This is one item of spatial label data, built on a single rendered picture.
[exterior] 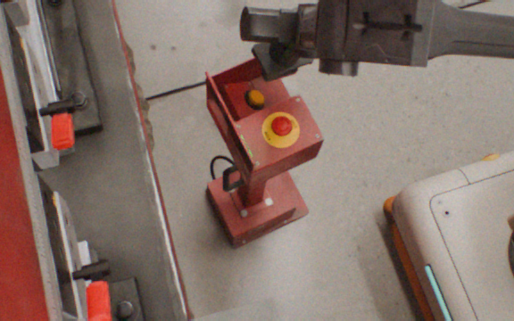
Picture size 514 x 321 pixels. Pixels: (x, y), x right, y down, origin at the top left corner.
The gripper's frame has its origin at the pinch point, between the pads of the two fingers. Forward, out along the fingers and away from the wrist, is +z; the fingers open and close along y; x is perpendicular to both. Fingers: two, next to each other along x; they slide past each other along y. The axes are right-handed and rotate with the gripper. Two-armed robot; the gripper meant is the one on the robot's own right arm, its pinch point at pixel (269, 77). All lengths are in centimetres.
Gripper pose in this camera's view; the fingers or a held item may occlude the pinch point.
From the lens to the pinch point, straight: 139.3
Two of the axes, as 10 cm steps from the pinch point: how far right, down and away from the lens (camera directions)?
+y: -8.5, 3.2, -4.2
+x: 4.4, 8.7, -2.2
